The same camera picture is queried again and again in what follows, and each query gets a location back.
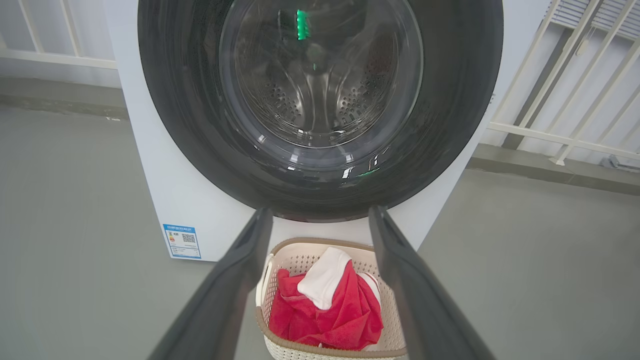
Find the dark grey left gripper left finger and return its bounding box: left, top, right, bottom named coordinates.
left=147, top=207, right=274, bottom=360

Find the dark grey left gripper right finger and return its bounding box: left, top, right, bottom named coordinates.
left=368, top=205, right=496, bottom=360

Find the red and white garment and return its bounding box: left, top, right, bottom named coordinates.
left=268, top=246, right=384, bottom=352

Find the black round washer door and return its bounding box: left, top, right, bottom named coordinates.
left=137, top=0, right=504, bottom=223

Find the cream perforated laundry basket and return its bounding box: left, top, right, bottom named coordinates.
left=255, top=237, right=408, bottom=360

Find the white front-load washing machine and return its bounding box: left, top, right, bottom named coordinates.
left=102, top=0, right=551, bottom=262

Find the blue energy label sticker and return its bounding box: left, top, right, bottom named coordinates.
left=162, top=223, right=202, bottom=260

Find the white metal railing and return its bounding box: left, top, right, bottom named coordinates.
left=487, top=0, right=640, bottom=167
left=0, top=0, right=118, bottom=71

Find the white louvred vent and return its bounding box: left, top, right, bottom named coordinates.
left=550, top=0, right=640, bottom=42

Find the grey floor bracket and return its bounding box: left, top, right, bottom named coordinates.
left=600, top=154, right=640, bottom=172

